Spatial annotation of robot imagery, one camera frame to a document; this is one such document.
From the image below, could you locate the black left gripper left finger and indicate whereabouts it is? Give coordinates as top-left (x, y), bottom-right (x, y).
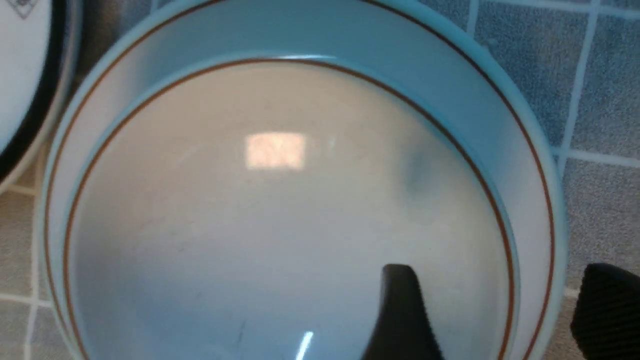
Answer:
top-left (362, 264), bottom-right (444, 360)

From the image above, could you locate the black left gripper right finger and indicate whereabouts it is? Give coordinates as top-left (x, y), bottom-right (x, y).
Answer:
top-left (570, 263), bottom-right (640, 360)

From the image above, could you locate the pale blue shallow bowl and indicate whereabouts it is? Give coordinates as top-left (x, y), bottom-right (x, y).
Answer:
top-left (41, 0), bottom-right (569, 360)

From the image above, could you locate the white plate black rim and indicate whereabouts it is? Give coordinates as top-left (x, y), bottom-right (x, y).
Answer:
top-left (0, 0), bottom-right (83, 192)

